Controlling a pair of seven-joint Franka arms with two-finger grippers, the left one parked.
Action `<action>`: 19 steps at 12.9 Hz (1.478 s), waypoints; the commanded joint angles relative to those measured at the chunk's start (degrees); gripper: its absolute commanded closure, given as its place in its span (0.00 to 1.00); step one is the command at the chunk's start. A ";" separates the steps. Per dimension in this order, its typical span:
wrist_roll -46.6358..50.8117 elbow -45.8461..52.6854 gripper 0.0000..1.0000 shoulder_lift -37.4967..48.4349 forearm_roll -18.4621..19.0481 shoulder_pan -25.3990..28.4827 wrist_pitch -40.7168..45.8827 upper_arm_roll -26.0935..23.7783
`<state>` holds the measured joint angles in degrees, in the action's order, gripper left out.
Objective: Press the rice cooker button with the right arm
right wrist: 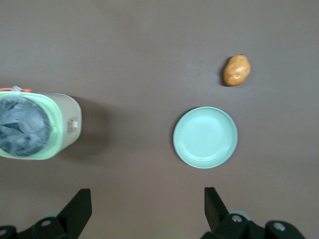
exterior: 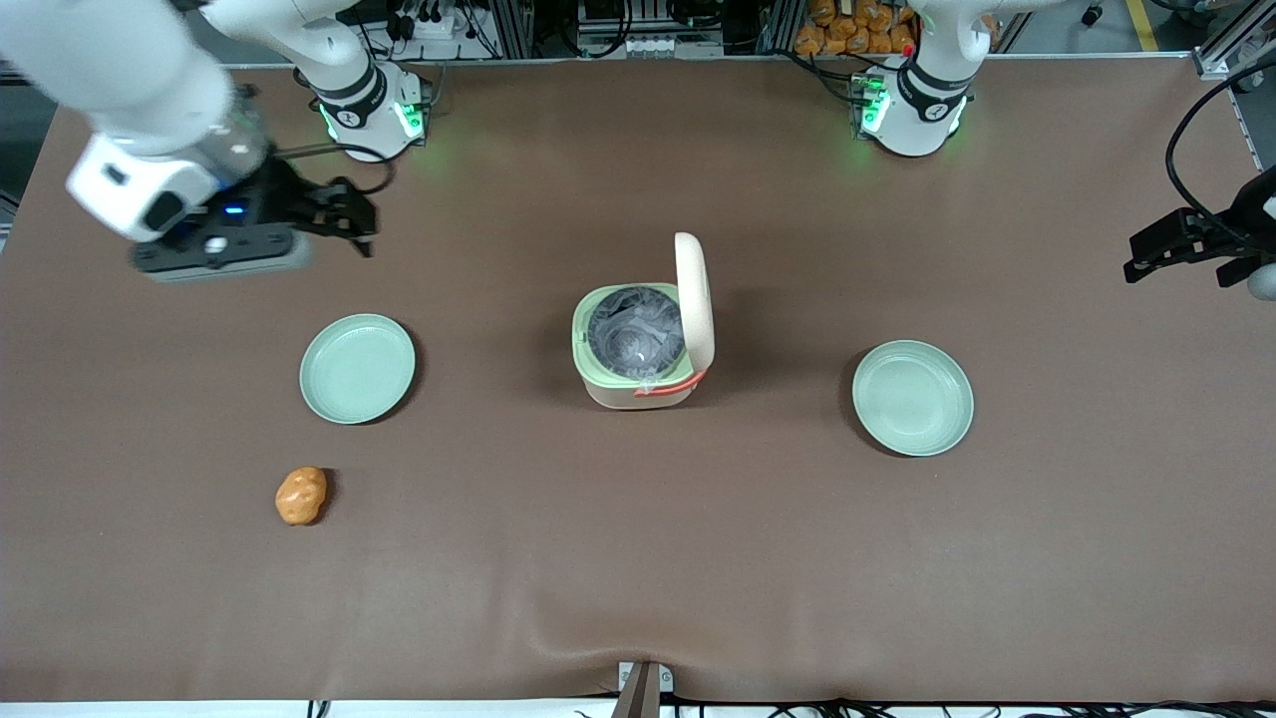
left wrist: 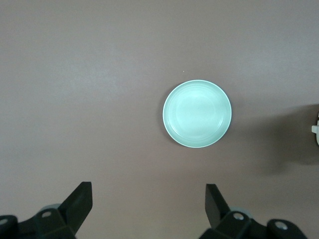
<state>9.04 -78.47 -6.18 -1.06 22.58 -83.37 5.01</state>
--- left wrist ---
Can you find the white rice cooker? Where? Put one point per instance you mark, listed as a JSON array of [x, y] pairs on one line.
[[316, 128]]

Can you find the mint green round plate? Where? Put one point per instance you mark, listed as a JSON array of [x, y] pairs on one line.
[[197, 113]]

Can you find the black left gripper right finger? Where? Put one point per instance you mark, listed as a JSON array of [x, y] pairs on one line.
[[219, 211]]

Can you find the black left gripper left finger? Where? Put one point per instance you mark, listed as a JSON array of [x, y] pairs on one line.
[[74, 209]]

